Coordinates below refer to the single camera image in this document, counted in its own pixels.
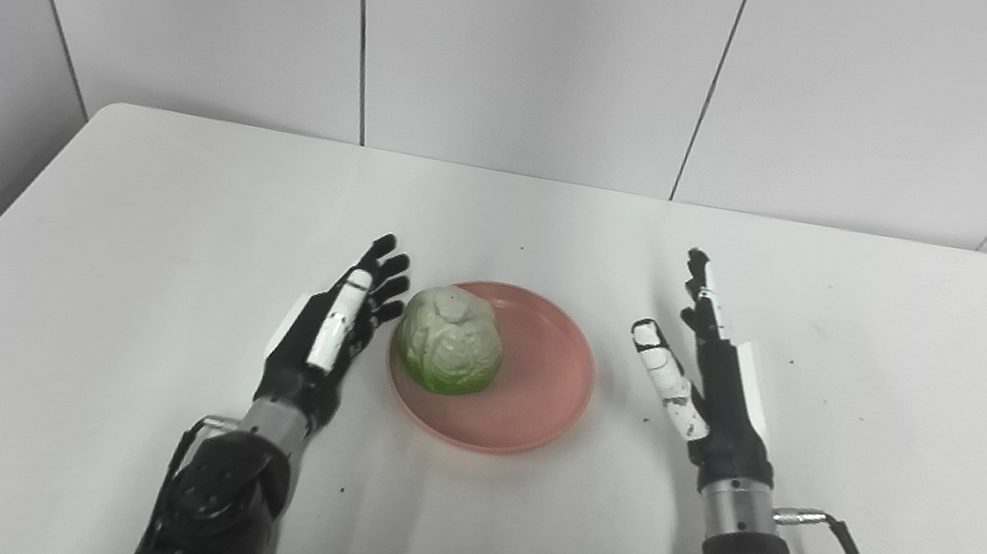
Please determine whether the pink round plate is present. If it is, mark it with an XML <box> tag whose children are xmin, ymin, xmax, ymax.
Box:
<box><xmin>373</xmin><ymin>265</ymin><xmax>610</xmax><ymax>470</ymax></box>

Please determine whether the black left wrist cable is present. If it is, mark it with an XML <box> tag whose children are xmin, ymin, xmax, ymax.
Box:
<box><xmin>145</xmin><ymin>407</ymin><xmax>242</xmax><ymax>554</ymax></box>

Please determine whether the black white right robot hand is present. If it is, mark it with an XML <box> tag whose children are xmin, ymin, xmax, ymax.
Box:
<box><xmin>606</xmin><ymin>239</ymin><xmax>813</xmax><ymax>505</ymax></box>

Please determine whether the green white toy cabbage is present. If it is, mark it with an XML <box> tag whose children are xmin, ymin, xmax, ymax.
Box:
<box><xmin>386</xmin><ymin>277</ymin><xmax>514</xmax><ymax>405</ymax></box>

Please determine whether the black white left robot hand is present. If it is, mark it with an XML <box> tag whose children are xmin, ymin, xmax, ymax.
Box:
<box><xmin>248</xmin><ymin>216</ymin><xmax>418</xmax><ymax>449</ymax></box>

